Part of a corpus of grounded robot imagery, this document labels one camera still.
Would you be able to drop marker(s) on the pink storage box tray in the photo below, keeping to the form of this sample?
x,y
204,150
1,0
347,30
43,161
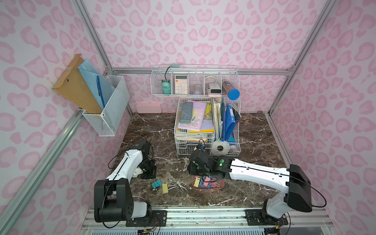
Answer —
x,y
215,184

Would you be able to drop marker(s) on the teal binder clip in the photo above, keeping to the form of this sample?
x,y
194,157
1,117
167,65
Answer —
x,y
157,184

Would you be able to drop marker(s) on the light blue folder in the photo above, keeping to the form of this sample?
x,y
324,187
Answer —
x,y
89,74

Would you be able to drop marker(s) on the clear jar of pins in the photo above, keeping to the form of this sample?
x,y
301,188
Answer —
x,y
234,149

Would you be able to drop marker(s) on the pink white calculator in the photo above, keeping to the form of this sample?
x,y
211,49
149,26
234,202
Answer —
x,y
181,84

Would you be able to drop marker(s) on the pink purple notebook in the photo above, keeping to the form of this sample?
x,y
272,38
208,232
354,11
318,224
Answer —
x,y
199,108

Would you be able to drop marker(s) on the tube with blue cap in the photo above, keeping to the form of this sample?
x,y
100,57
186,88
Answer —
x,y
230,91

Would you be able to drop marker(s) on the green desk lamp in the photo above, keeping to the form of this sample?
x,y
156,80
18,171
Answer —
x,y
166,85

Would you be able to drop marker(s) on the white wire wall shelf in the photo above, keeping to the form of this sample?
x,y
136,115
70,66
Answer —
x,y
196,76

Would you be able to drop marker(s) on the blue file folder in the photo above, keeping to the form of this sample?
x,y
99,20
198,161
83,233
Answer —
x,y
229,123

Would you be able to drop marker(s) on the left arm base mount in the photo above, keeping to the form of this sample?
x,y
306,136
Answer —
x,y
151,218

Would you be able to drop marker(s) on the clear small jar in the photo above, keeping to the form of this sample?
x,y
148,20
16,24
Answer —
x,y
198,90

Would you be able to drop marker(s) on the pink white timer device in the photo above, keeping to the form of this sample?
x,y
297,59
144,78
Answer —
x,y
213,87

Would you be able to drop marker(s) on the white mesh wall basket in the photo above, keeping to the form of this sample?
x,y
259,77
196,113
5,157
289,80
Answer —
x,y
106,124

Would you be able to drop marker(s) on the blue pen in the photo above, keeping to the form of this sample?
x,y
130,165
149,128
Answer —
x,y
100,94

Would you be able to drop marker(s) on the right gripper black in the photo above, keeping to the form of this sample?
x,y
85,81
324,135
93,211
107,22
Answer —
x,y
193,166

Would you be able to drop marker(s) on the white tape roll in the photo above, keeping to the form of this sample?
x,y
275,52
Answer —
x,y
219,148

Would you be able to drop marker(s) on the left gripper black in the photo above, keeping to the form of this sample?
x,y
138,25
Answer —
x,y
149,172

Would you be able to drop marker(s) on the white wire desk organizer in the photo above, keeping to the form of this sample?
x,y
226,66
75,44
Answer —
x,y
211,129

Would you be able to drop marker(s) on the brown paper envelope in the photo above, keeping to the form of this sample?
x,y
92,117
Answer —
x,y
72,86

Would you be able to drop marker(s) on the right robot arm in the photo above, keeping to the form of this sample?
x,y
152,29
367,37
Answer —
x,y
293,185

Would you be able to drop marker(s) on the grey pencil pouch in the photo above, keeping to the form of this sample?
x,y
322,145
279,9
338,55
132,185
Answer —
x,y
186,113

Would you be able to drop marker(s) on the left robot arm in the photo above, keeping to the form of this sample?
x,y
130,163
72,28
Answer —
x,y
113,199

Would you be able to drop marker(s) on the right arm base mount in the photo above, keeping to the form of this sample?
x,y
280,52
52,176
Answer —
x,y
256,217

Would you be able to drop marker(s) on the pink pencil case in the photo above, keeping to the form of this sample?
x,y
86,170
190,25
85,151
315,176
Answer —
x,y
148,108

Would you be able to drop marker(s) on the yellow binder clip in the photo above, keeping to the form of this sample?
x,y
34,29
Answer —
x,y
197,182
164,188

